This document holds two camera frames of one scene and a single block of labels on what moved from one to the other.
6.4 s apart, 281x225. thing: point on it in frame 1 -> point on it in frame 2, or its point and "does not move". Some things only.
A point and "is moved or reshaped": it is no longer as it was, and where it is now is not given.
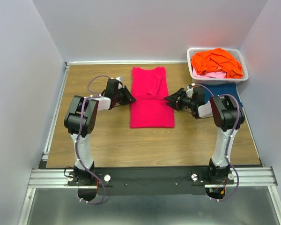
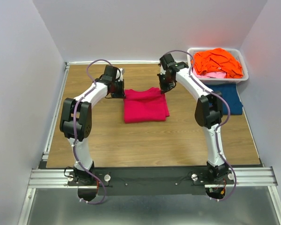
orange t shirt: [218, 59] does not move
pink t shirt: [151, 109] is moved or reshaped
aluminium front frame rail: [244, 177] does not move
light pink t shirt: [211, 74] does not move
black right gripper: [174, 103] -> [164, 88]
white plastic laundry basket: [217, 81] does not move
